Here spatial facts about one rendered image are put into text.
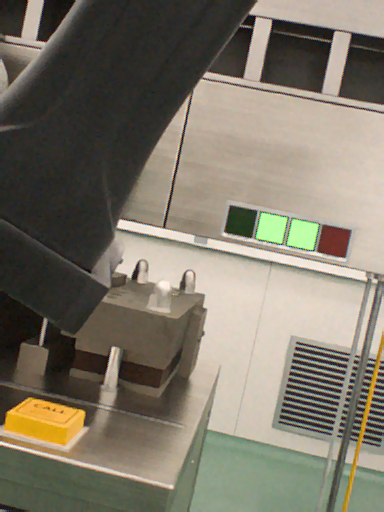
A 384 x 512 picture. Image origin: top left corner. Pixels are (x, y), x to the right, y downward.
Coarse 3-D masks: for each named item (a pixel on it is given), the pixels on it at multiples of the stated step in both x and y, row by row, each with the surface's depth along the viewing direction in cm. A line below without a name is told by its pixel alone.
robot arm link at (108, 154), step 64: (128, 0) 20; (192, 0) 20; (256, 0) 21; (64, 64) 20; (128, 64) 20; (192, 64) 21; (0, 128) 21; (64, 128) 21; (128, 128) 21; (0, 192) 21; (64, 192) 21; (128, 192) 22; (0, 256) 22; (64, 256) 22; (64, 320) 23
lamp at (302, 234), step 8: (296, 224) 124; (304, 224) 124; (312, 224) 124; (296, 232) 124; (304, 232) 124; (312, 232) 124; (288, 240) 124; (296, 240) 124; (304, 240) 124; (312, 240) 124; (304, 248) 124; (312, 248) 124
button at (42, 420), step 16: (32, 400) 76; (16, 416) 70; (32, 416) 70; (48, 416) 71; (64, 416) 73; (80, 416) 74; (16, 432) 70; (32, 432) 70; (48, 432) 70; (64, 432) 70
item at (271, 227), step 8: (264, 216) 125; (272, 216) 125; (280, 216) 124; (264, 224) 125; (272, 224) 125; (280, 224) 124; (264, 232) 125; (272, 232) 125; (280, 232) 125; (272, 240) 125; (280, 240) 125
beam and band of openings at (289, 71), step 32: (0, 0) 138; (32, 0) 130; (64, 0) 137; (288, 0) 124; (320, 0) 124; (352, 0) 123; (32, 32) 131; (256, 32) 125; (288, 32) 131; (320, 32) 127; (352, 32) 123; (224, 64) 133; (256, 64) 126; (288, 64) 132; (320, 64) 131; (352, 64) 130; (320, 96) 124; (352, 96) 130
